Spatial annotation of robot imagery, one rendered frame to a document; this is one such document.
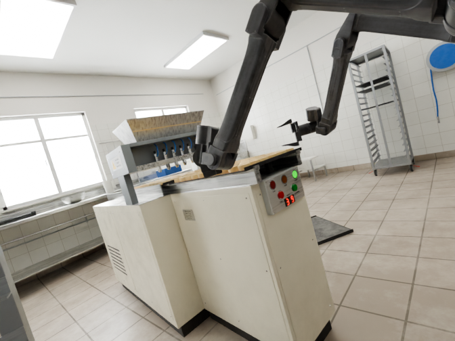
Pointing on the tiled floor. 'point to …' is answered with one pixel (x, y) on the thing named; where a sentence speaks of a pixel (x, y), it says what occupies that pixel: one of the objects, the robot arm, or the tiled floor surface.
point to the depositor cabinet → (153, 259)
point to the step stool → (312, 166)
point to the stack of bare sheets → (328, 230)
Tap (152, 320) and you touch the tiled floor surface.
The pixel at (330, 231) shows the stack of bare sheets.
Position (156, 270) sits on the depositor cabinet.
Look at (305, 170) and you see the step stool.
